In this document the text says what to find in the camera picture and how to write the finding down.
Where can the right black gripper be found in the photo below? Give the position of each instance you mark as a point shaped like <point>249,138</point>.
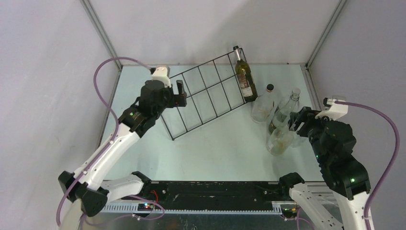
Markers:
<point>308,116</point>

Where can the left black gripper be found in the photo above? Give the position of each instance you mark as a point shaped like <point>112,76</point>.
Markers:
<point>177,100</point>

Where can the tall clear bottle black label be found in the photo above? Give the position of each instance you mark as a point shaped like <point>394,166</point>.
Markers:
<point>282,113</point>

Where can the clear bottle brown stopper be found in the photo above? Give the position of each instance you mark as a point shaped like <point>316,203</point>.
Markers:
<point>279,139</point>

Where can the clear bottle black cork stopper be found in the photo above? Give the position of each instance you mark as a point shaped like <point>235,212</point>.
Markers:
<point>263,105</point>

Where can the dark green wine bottle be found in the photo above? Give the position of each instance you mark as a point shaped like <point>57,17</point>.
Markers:
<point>244,77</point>

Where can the clear bottle silver cap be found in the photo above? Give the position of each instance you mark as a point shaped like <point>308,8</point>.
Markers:
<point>297,140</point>

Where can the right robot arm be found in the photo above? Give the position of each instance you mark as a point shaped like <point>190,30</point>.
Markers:
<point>332,142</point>

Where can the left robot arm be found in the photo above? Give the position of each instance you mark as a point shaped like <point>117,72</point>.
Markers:
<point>85,184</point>

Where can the small circuit board right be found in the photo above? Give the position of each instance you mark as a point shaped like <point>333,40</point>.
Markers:
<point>290,211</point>

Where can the small circuit board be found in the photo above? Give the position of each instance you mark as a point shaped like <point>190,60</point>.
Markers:
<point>145,207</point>
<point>290,211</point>

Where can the small circuit board left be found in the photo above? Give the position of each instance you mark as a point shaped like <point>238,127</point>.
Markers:
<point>145,207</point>

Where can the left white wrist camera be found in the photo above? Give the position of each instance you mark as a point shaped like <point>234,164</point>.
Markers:
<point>161,73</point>

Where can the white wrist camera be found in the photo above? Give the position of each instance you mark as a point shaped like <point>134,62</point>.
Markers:
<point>333,110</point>
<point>161,73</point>

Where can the black wire wine rack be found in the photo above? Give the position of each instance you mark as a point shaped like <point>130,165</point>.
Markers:
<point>213,94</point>

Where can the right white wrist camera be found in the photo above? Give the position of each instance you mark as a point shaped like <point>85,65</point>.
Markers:
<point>333,110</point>

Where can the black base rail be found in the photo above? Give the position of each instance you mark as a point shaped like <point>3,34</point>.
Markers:
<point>215,196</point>

